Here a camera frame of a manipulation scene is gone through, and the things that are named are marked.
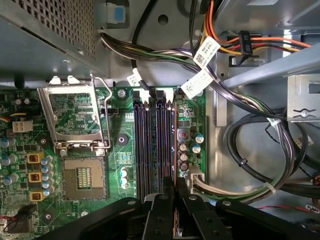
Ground twisted multicolour fan wire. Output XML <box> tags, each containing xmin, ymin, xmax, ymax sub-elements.
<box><xmin>0</xmin><ymin>112</ymin><xmax>27</xmax><ymax>125</ymax></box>

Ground black RAM slot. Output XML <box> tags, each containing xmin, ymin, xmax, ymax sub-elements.
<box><xmin>141</xmin><ymin>99</ymin><xmax>152</xmax><ymax>200</ymax></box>
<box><xmin>134</xmin><ymin>98</ymin><xmax>142</xmax><ymax>200</ymax></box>
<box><xmin>155</xmin><ymin>98</ymin><xmax>164</xmax><ymax>197</ymax></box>
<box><xmin>163</xmin><ymin>99</ymin><xmax>174</xmax><ymax>179</ymax></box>

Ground CPU socket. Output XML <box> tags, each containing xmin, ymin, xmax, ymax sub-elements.
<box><xmin>61</xmin><ymin>157</ymin><xmax>107</xmax><ymax>201</ymax></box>

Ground black PC case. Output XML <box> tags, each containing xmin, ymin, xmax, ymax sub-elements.
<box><xmin>0</xmin><ymin>0</ymin><xmax>320</xmax><ymax>240</ymax></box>

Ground white four-pin connector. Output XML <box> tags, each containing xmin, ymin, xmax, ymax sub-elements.
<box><xmin>12</xmin><ymin>119</ymin><xmax>34</xmax><ymax>134</ymax></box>

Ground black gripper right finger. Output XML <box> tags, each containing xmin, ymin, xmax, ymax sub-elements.
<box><xmin>177</xmin><ymin>178</ymin><xmax>320</xmax><ymax>240</ymax></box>

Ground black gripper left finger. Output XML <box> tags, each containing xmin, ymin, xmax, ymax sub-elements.
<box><xmin>34</xmin><ymin>176</ymin><xmax>175</xmax><ymax>240</ymax></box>

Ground black cable loop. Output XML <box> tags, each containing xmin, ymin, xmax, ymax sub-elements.
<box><xmin>223</xmin><ymin>109</ymin><xmax>310</xmax><ymax>193</ymax></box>

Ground metal drive cage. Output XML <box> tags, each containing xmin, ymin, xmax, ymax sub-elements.
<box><xmin>213</xmin><ymin>0</ymin><xmax>320</xmax><ymax>122</ymax></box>

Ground orange power wires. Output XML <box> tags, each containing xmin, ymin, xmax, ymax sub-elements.
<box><xmin>199</xmin><ymin>0</ymin><xmax>313</xmax><ymax>66</ymax></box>

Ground metal socket cover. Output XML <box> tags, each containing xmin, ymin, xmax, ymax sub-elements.
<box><xmin>36</xmin><ymin>74</ymin><xmax>107</xmax><ymax>157</ymax></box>

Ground white power connector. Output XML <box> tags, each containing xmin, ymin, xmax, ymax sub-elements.
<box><xmin>190</xmin><ymin>172</ymin><xmax>206</xmax><ymax>195</ymax></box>

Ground green motherboard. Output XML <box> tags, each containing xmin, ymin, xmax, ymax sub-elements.
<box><xmin>0</xmin><ymin>86</ymin><xmax>208</xmax><ymax>240</ymax></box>

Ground pale blue plastic clip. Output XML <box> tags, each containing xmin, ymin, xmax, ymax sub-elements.
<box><xmin>104</xmin><ymin>2</ymin><xmax>127</xmax><ymax>26</ymax></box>

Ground wire locking lever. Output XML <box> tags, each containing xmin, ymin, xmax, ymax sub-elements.
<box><xmin>54</xmin><ymin>73</ymin><xmax>113</xmax><ymax>152</ymax></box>

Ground RAM stick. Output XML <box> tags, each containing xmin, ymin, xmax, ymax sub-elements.
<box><xmin>171</xmin><ymin>101</ymin><xmax>183</xmax><ymax>237</ymax></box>

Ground yellow inductor coil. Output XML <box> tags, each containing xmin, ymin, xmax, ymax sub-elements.
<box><xmin>29</xmin><ymin>191</ymin><xmax>44</xmax><ymax>202</ymax></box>
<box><xmin>26</xmin><ymin>152</ymin><xmax>41</xmax><ymax>165</ymax></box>
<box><xmin>28</xmin><ymin>171</ymin><xmax>43</xmax><ymax>184</ymax></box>

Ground thin red wire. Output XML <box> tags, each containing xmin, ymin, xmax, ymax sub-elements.
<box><xmin>257</xmin><ymin>204</ymin><xmax>313</xmax><ymax>212</ymax></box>

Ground multicolour wire bundle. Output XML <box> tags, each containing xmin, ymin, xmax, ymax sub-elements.
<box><xmin>98</xmin><ymin>29</ymin><xmax>297</xmax><ymax>201</ymax></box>

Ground grey power supply unit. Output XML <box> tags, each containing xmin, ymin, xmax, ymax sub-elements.
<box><xmin>0</xmin><ymin>0</ymin><xmax>111</xmax><ymax>83</ymax></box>

